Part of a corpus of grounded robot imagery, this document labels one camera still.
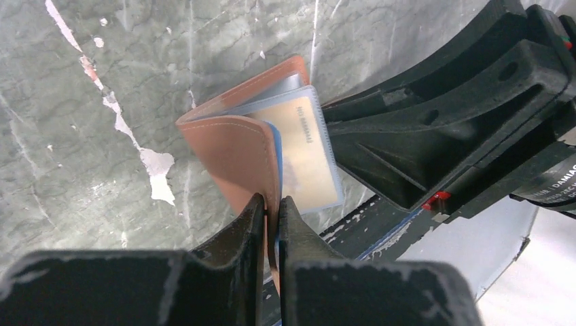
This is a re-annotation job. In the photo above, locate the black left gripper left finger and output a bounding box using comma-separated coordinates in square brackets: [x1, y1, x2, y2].
[1, 194, 266, 325]

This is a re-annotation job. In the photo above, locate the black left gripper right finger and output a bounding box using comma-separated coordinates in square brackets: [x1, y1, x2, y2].
[278, 197, 482, 325]

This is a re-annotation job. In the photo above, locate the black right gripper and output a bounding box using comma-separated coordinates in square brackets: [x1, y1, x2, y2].
[323, 1, 575, 223]

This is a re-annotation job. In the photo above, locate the pink leather card holder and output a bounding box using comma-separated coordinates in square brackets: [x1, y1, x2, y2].
[176, 55, 344, 287]

